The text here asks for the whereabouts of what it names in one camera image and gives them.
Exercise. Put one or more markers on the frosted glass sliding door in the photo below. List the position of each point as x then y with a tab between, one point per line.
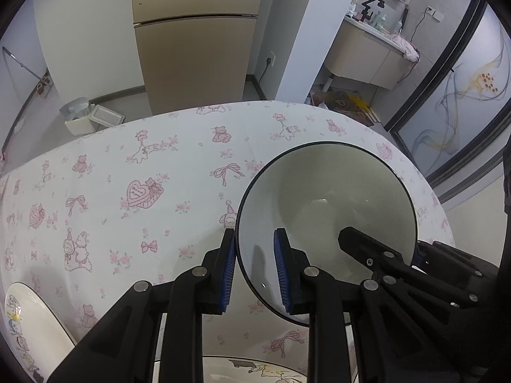
459	99

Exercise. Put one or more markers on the bathroom wall socket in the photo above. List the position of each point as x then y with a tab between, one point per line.
437	15

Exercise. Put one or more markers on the large cartoon print plate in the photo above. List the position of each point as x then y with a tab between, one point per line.
223	371

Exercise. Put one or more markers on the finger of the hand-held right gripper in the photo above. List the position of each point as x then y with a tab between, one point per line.
371	251
451	263

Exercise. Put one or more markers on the gold refrigerator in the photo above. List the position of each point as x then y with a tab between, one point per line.
191	48

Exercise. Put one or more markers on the mop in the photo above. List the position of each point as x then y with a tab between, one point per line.
42	85

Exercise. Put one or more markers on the black hair tool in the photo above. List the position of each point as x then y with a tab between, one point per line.
404	20

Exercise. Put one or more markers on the pink towel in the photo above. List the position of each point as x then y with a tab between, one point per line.
405	46

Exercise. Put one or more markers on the white trash bin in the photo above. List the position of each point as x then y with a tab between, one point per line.
80	125

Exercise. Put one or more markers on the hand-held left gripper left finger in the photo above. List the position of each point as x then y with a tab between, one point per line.
227	271

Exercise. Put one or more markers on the wall socket with plug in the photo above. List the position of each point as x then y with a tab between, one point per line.
270	60

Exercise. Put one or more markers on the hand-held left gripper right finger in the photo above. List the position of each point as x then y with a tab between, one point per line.
282	271

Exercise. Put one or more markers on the black faucet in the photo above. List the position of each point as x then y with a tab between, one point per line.
367	8

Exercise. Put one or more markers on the beige vanity cabinet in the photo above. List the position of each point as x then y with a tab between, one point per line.
359	56

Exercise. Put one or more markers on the white bowl dark rim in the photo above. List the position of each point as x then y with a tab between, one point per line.
319	191

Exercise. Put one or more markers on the green bottle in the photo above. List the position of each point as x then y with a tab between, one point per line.
381	22

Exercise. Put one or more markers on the small cartoon print plate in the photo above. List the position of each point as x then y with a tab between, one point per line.
36	335

